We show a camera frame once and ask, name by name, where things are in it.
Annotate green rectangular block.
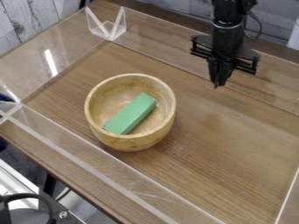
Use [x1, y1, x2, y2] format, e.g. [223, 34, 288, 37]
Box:
[103, 93, 156, 135]

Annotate brown wooden bowl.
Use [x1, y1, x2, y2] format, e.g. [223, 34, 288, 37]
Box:
[84, 73, 176, 151]

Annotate grey metal bracket with screw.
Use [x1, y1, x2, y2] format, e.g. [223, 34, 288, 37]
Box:
[50, 204, 86, 224]

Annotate black cable loop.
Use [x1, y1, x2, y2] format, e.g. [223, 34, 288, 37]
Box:
[0, 192, 60, 224]

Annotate clear acrylic corner bracket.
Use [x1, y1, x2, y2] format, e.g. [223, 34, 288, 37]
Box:
[84, 7, 127, 41]

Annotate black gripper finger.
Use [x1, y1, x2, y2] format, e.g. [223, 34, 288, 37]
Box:
[207, 56, 220, 88]
[219, 59, 236, 86]

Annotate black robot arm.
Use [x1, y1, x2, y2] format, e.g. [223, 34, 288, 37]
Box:
[191, 0, 260, 88]

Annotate clear acrylic enclosure wall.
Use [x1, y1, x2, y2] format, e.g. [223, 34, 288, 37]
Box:
[0, 0, 299, 224]

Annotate black metal table leg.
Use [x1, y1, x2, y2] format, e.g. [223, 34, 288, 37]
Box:
[42, 174, 57, 197]

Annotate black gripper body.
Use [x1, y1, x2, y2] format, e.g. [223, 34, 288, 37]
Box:
[191, 26, 260, 74]

